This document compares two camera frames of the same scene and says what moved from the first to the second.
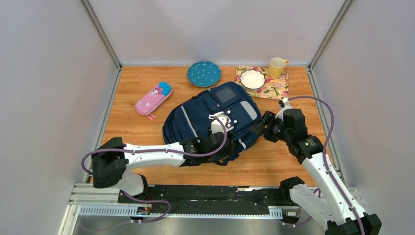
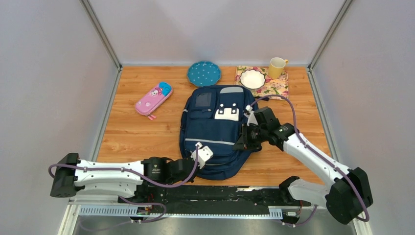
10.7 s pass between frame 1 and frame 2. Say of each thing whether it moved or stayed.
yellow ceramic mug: stayed
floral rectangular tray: stayed
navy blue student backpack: moved
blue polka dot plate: stayed
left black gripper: moved
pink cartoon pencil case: stayed
